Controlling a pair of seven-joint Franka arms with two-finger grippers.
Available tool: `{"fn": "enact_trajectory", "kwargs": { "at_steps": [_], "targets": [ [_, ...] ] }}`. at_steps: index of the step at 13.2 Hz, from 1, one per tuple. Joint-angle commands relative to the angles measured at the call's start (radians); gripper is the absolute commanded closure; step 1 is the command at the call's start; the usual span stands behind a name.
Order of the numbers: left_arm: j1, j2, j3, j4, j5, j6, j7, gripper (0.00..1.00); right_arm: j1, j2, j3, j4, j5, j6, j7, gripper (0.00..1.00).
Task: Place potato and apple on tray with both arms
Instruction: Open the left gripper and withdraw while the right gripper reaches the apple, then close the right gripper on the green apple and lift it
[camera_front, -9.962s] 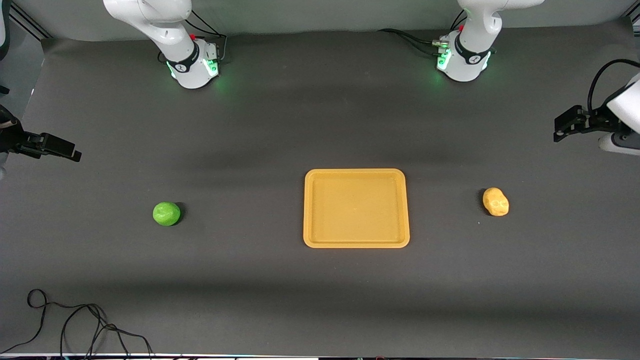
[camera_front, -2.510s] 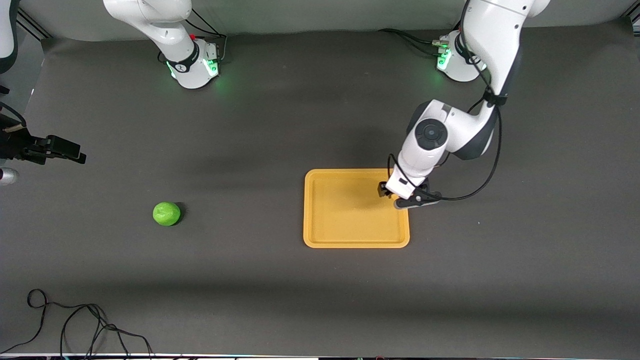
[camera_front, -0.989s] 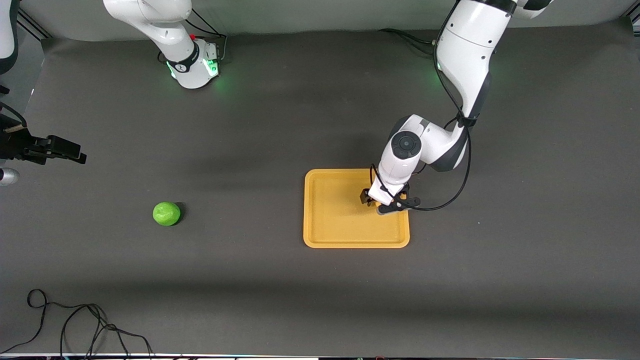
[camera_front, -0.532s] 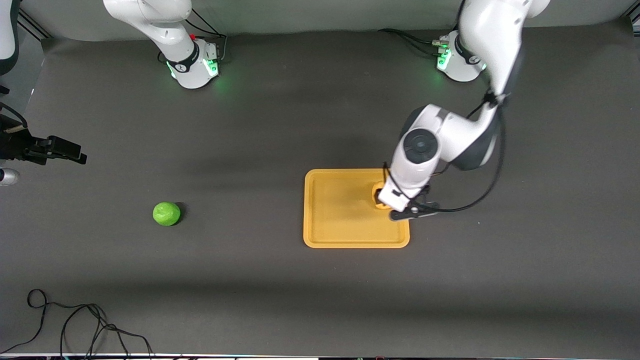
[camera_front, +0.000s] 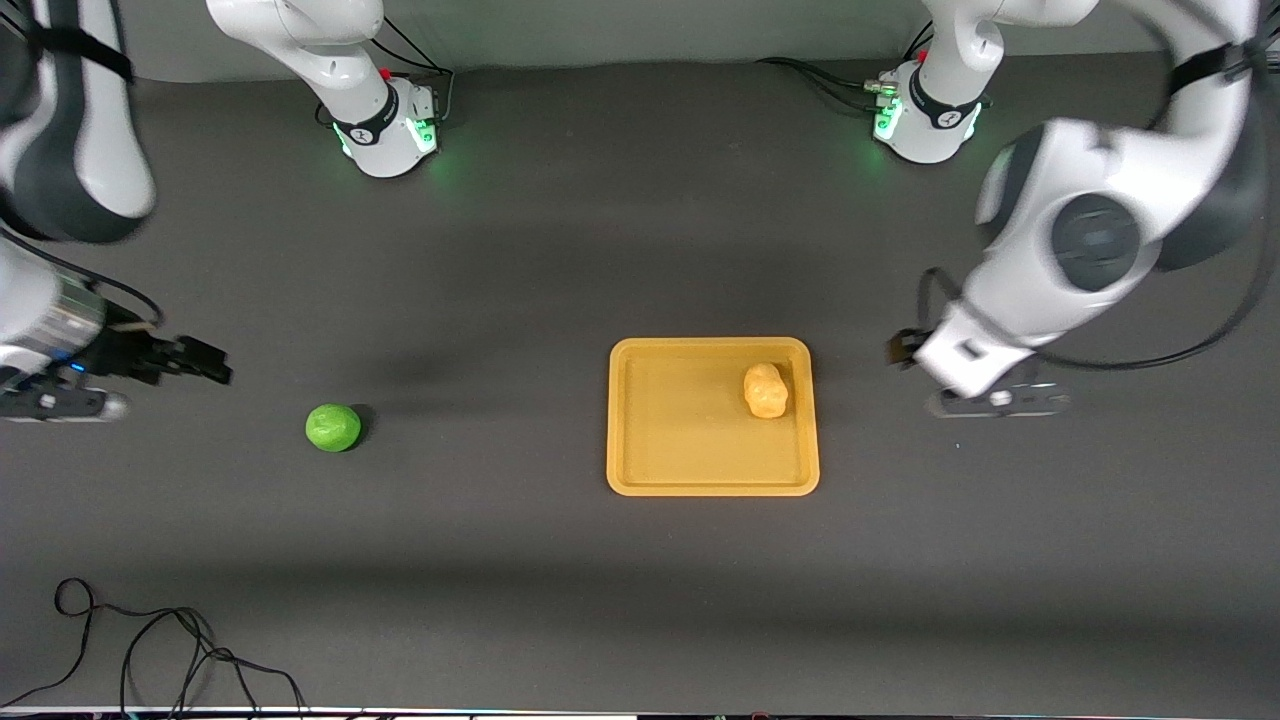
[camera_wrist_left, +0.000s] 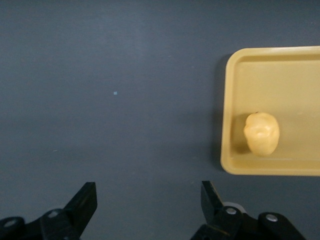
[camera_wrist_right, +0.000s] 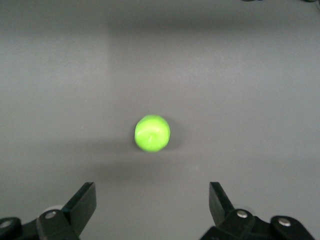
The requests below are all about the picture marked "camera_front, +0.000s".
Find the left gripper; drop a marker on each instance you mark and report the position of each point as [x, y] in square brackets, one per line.
[903, 347]

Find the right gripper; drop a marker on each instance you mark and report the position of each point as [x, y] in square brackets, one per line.
[131, 353]

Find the yellow potato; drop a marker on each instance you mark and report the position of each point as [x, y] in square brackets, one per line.
[766, 392]

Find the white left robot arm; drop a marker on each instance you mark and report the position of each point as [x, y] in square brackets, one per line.
[1100, 170]

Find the yellow plastic tray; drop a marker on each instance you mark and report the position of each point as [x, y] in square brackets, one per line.
[690, 440]

